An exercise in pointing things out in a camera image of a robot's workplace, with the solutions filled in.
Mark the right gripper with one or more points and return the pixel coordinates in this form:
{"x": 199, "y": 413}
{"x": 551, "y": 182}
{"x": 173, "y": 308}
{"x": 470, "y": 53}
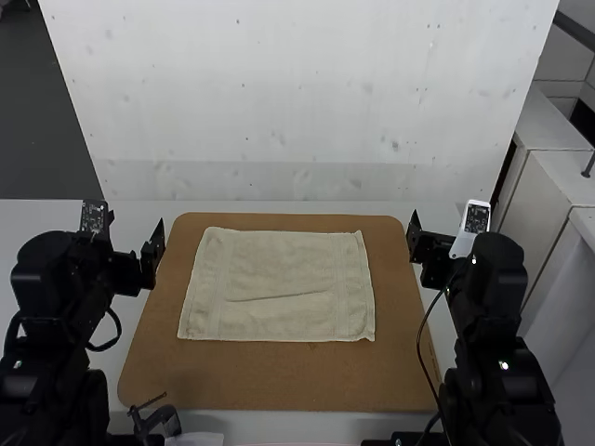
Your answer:
{"x": 432, "y": 258}

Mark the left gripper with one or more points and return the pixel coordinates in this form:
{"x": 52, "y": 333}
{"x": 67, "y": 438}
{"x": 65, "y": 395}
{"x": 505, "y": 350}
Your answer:
{"x": 132, "y": 274}

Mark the pale towel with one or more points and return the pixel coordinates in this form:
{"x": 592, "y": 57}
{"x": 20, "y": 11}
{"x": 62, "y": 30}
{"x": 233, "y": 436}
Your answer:
{"x": 279, "y": 288}

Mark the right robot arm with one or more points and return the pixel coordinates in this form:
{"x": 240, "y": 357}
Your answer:
{"x": 497, "y": 288}

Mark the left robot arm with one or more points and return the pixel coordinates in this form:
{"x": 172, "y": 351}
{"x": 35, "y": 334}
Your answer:
{"x": 51, "y": 279}

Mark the white cabinet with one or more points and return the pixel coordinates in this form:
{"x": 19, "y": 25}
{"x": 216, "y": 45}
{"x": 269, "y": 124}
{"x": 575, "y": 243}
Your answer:
{"x": 544, "y": 195}

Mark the black clamp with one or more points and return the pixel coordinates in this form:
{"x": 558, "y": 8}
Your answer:
{"x": 153, "y": 415}

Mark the cork mat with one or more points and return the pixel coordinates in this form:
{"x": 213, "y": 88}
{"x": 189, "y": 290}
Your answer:
{"x": 279, "y": 371}

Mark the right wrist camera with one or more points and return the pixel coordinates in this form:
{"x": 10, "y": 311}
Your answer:
{"x": 472, "y": 225}

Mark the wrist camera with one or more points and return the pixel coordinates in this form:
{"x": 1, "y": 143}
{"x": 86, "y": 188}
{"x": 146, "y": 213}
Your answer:
{"x": 94, "y": 218}
{"x": 472, "y": 225}

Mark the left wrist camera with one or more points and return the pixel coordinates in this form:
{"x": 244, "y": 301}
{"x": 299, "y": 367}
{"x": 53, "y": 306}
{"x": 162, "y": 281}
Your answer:
{"x": 94, "y": 218}

